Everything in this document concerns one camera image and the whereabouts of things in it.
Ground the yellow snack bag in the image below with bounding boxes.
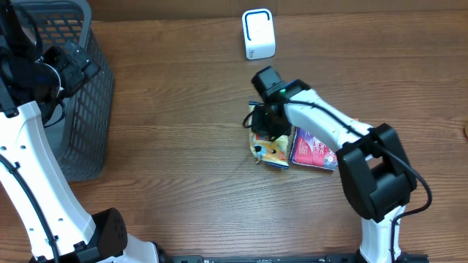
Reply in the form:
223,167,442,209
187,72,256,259
248,101,293,170

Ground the purple red soft package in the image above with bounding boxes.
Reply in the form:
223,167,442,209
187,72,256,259
290,128,338,171

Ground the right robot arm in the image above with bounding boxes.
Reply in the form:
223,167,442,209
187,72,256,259
249,66,417,262

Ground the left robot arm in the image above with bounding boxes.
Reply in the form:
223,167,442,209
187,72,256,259
1,1,164,263

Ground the white barcode scanner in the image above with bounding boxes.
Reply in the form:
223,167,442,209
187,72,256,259
241,8,276,60

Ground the grey plastic mesh basket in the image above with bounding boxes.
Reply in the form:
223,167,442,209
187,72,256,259
13,0,114,182

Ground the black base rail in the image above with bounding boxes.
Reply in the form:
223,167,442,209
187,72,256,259
156,254,429,263

